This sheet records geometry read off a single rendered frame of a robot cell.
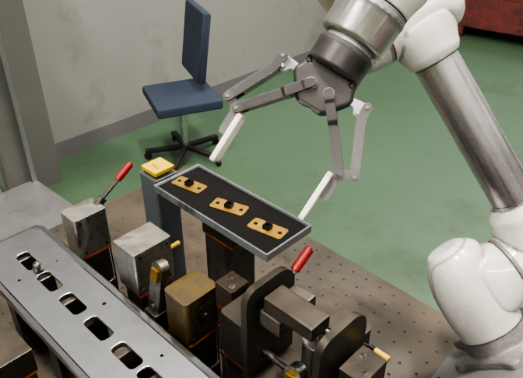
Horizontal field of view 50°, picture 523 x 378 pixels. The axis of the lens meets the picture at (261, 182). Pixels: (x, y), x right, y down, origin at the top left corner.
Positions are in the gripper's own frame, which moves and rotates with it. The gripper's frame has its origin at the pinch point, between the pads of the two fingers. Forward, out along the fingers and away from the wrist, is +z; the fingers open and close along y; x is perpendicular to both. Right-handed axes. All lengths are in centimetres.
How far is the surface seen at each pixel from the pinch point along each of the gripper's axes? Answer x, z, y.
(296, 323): -21.1, 18.6, -14.8
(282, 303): -23.9, 17.9, -11.2
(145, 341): -36, 44, 7
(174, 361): -33, 42, 0
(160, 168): -62, 18, 32
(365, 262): -219, 28, -37
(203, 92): -272, 1, 99
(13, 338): -29, 56, 28
